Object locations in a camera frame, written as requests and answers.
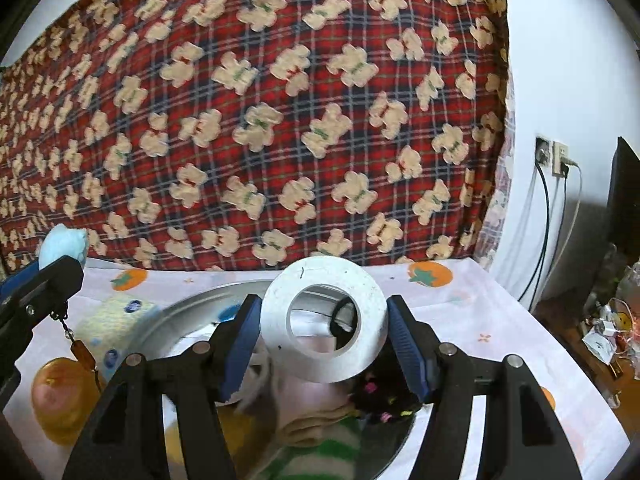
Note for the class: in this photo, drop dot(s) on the green white striped towel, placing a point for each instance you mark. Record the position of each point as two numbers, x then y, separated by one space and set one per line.
320 460

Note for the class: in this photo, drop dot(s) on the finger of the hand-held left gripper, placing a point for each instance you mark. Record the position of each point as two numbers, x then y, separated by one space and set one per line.
50 290
20 282

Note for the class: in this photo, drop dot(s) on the yellow sock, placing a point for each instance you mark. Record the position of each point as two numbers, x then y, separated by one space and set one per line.
245 440

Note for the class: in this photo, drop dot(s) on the wall socket with black plug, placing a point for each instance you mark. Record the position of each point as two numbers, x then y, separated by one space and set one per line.
543 151

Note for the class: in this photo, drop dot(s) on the white tape roll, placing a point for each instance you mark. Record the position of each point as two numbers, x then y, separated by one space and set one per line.
280 320

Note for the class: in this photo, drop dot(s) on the yellow patterned tissue pack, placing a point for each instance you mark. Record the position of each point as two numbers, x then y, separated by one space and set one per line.
120 315

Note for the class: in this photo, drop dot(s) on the black monitor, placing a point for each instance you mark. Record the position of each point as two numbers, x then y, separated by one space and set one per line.
625 200

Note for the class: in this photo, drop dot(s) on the wooden side table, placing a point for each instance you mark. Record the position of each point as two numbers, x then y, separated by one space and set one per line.
570 320

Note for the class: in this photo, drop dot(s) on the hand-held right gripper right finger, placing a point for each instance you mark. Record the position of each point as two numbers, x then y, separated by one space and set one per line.
407 345

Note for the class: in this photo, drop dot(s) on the pile of small clutter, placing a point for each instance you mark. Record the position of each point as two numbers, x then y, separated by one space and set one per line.
615 325

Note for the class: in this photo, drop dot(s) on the orange plastic lid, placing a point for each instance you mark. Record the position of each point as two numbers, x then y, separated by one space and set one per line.
60 395

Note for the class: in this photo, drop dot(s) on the pale floral sheet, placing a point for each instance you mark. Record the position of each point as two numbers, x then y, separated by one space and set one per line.
500 200

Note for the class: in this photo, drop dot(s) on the wall socket with white plug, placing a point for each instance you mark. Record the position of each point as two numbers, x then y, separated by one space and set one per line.
561 160

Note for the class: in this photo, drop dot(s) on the white cloth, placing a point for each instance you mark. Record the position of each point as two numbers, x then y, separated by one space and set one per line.
310 395

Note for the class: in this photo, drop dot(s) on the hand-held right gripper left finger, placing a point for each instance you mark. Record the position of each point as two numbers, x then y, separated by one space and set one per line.
240 345

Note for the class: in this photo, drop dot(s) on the round metal tin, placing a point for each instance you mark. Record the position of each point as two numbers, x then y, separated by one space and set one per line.
190 310

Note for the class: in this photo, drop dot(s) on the red plaid bear-print blanket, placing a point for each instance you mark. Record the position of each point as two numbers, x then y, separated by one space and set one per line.
250 110

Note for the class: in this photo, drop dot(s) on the white persimmon-print tablecloth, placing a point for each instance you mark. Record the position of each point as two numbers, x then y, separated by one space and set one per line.
475 320

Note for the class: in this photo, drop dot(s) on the black hair scrunchie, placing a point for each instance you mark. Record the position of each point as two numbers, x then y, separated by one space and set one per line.
385 390

